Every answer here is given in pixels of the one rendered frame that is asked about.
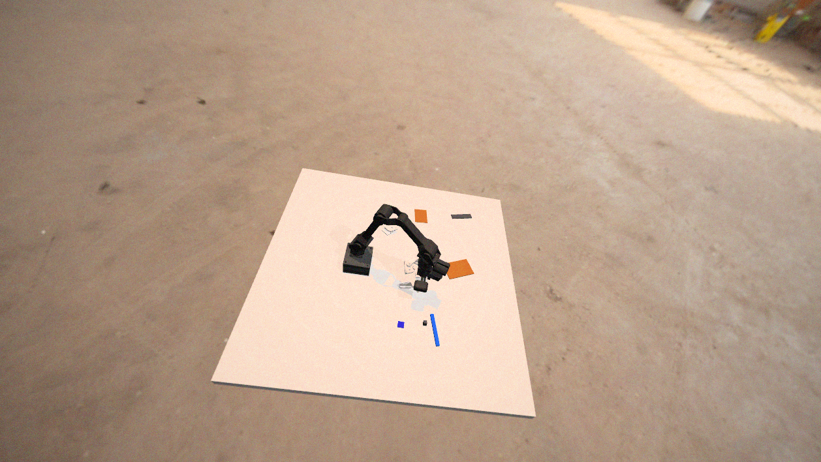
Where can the blue flat bar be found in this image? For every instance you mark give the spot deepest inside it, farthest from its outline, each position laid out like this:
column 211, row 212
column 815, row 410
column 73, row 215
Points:
column 434, row 330

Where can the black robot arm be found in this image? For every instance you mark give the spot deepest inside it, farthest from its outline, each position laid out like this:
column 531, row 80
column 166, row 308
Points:
column 428, row 250

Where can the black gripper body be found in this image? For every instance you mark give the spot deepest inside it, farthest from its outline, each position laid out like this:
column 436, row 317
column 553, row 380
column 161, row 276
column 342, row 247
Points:
column 423, row 273

